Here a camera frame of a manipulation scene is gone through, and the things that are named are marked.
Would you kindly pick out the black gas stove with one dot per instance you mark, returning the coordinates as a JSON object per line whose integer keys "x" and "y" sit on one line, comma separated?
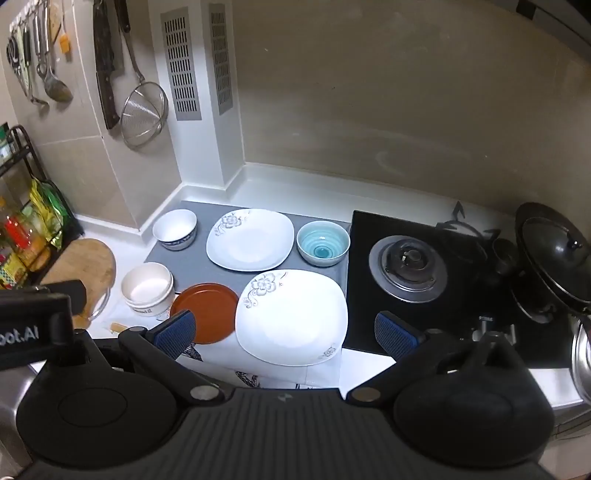
{"x": 360, "y": 300}

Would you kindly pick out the yellow oil bottle red label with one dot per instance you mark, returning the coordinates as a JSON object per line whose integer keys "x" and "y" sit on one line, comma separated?
{"x": 13, "y": 228}

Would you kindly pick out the white square floral plate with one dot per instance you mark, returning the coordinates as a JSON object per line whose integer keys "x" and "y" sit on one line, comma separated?
{"x": 295, "y": 323}
{"x": 251, "y": 242}

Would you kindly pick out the teal glazed bowl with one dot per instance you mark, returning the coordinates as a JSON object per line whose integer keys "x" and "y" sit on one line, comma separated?
{"x": 322, "y": 242}

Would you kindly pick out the black pan support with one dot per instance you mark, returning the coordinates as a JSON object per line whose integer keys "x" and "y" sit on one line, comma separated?
{"x": 457, "y": 224}

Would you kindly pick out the dark hanging utensil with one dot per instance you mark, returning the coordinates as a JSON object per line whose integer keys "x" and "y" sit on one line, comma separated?
{"x": 12, "y": 51}

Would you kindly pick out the gas burner head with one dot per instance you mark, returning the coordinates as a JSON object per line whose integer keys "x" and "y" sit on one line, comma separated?
{"x": 408, "y": 267}

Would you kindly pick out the white feather print cloth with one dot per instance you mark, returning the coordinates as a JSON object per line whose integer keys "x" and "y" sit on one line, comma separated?
{"x": 277, "y": 376}

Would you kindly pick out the wooden spatula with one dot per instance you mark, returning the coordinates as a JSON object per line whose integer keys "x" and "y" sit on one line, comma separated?
{"x": 55, "y": 21}

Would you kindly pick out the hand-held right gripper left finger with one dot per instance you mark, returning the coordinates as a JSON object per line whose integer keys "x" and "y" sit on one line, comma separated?
{"x": 178, "y": 333}

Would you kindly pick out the metal ladle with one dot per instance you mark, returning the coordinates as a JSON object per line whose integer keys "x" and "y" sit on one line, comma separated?
{"x": 59, "y": 90}

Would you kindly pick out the steel sink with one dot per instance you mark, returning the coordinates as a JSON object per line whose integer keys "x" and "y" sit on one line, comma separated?
{"x": 9, "y": 401}

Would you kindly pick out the grey wall vent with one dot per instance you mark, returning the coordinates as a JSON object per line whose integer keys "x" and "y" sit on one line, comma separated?
{"x": 181, "y": 64}

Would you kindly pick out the kitchen cleaver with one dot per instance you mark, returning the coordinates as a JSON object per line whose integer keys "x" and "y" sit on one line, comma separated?
{"x": 107, "y": 69}

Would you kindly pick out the orange brush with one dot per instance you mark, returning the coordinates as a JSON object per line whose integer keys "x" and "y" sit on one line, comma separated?
{"x": 64, "y": 46}

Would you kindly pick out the white bowl blue pattern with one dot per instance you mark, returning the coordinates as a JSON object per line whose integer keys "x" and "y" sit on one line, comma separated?
{"x": 174, "y": 226}

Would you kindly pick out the brown round plate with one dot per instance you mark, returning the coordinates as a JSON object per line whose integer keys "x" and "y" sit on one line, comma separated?
{"x": 207, "y": 307}

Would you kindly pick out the steel pot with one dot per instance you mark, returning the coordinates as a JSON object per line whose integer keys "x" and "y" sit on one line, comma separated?
{"x": 582, "y": 360}

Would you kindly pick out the metal slotted spoon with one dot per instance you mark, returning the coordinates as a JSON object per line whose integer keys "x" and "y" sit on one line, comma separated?
{"x": 28, "y": 69}

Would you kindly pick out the small tan object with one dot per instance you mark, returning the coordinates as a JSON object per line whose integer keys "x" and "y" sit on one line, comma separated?
{"x": 117, "y": 327}

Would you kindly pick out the black wok with lid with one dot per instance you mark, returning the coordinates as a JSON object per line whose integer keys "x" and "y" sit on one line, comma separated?
{"x": 549, "y": 244}

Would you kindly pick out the grey mat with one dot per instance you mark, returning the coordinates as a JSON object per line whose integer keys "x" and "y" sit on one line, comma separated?
{"x": 196, "y": 266}

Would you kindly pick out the metal mesh strainer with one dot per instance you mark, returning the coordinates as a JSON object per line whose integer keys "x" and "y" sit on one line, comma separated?
{"x": 143, "y": 115}

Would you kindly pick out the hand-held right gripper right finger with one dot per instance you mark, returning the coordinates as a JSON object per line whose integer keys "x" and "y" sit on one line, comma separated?
{"x": 395, "y": 334}

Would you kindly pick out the green yellow snack packets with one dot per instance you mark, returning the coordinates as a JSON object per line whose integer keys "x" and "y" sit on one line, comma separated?
{"x": 44, "y": 205}

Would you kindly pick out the wooden cutting board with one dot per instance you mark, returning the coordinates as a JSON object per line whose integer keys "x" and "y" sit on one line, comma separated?
{"x": 83, "y": 267}

